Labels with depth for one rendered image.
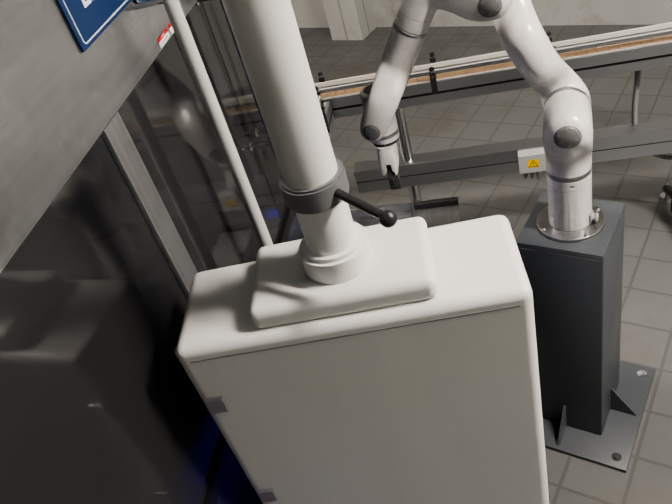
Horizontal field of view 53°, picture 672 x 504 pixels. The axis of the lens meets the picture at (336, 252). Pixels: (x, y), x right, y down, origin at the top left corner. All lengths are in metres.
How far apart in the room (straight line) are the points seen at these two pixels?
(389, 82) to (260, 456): 1.04
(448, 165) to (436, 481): 2.01
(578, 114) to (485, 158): 1.27
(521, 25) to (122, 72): 1.01
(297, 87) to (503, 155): 2.29
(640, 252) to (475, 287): 2.42
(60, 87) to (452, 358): 0.64
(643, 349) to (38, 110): 2.44
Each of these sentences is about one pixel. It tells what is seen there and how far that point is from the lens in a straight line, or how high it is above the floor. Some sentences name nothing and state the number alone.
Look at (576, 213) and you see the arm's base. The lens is 2.01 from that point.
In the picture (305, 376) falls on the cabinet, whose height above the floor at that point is 1.46.
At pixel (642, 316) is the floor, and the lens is 3.02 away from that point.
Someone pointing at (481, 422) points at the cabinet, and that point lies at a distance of 1.10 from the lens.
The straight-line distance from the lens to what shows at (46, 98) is 0.93.
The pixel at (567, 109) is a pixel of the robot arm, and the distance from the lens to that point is 1.80.
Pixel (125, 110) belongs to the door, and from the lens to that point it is 1.11.
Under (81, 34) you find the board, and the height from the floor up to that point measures 1.92.
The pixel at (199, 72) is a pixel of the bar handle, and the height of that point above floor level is 1.76.
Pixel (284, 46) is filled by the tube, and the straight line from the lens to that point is 0.76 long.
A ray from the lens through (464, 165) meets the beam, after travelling 3.04.
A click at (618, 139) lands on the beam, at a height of 0.53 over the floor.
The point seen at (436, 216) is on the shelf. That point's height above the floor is 0.88.
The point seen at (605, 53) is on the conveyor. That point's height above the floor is 0.93.
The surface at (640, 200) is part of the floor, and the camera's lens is 3.60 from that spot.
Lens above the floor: 2.18
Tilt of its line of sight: 38 degrees down
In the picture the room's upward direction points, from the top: 17 degrees counter-clockwise
